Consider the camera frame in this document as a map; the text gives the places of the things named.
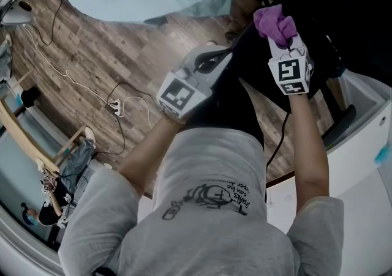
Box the white floor stand base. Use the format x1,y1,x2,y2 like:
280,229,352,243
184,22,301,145
0,1,34,26

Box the white power strip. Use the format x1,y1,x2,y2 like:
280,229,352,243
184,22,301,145
106,100,126,118

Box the black floor cable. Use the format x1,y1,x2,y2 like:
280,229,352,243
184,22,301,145
0,0,64,46

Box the purple cloth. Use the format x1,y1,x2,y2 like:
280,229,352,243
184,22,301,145
253,4,298,47

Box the person's black trousers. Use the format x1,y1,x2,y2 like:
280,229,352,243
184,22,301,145
186,25,265,147

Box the light wooden frame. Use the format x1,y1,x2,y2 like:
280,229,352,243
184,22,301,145
0,68,88,174

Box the white power strip cable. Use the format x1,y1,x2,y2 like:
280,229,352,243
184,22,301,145
23,23,153,129

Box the person's grey t-shirt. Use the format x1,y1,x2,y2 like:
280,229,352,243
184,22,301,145
58,127,345,276

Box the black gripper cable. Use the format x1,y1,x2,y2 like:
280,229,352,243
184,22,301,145
265,111,292,205

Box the person's right forearm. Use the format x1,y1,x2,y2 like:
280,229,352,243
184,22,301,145
289,94,331,217

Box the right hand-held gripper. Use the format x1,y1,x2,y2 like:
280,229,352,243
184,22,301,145
268,34,315,96

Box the black mesh office chair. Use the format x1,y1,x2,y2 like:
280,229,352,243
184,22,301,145
231,0,392,150

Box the person's left forearm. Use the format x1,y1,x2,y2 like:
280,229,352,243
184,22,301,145
118,117,184,199

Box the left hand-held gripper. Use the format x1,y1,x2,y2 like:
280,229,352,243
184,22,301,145
156,44,233,121

